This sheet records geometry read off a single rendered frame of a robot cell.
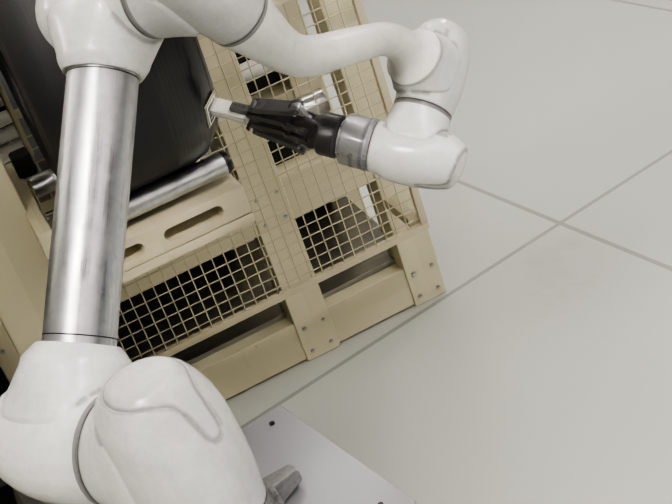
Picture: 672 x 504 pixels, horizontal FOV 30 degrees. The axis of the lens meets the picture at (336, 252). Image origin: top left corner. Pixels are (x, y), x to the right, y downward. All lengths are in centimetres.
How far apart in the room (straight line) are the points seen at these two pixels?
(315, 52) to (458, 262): 175
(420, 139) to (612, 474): 98
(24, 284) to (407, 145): 78
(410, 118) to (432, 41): 13
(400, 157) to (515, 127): 214
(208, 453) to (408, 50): 82
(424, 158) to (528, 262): 143
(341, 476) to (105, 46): 66
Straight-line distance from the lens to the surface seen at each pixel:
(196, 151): 224
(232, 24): 170
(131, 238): 227
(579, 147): 394
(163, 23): 170
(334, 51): 188
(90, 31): 173
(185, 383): 150
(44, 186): 253
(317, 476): 170
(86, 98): 172
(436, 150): 204
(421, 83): 206
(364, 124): 208
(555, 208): 365
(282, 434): 181
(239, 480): 154
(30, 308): 240
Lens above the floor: 183
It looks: 29 degrees down
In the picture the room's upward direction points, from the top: 19 degrees counter-clockwise
